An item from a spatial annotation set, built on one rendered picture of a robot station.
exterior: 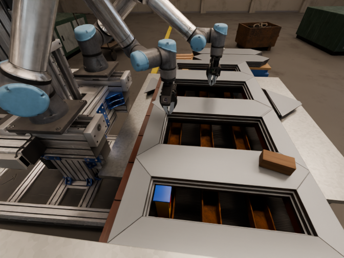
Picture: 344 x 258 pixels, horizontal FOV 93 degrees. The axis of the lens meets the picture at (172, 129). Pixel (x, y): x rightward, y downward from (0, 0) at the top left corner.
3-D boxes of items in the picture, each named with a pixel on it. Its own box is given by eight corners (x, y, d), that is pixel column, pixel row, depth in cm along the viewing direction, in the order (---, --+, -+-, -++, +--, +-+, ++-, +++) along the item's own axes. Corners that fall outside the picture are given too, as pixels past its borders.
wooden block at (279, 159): (289, 164, 70) (295, 157, 67) (290, 176, 66) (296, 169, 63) (259, 155, 74) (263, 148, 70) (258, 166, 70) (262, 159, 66)
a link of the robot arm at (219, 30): (212, 22, 91) (228, 22, 89) (210, 43, 98) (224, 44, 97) (212, 25, 85) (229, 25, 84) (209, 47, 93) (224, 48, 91)
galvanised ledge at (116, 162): (166, 76, 184) (166, 73, 182) (134, 181, 89) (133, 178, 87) (149, 76, 186) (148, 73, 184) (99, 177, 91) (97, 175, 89)
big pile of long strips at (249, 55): (259, 54, 192) (261, 48, 188) (271, 67, 163) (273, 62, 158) (191, 52, 199) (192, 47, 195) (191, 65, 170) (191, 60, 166)
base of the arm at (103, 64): (80, 71, 102) (73, 55, 96) (90, 62, 113) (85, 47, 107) (103, 72, 101) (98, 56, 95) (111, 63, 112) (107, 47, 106)
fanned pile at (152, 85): (164, 78, 175) (164, 74, 172) (157, 97, 146) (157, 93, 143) (152, 77, 176) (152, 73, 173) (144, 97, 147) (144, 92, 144)
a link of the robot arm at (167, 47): (152, 40, 67) (170, 37, 70) (154, 66, 74) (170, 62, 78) (162, 44, 62) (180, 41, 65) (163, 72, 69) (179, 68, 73)
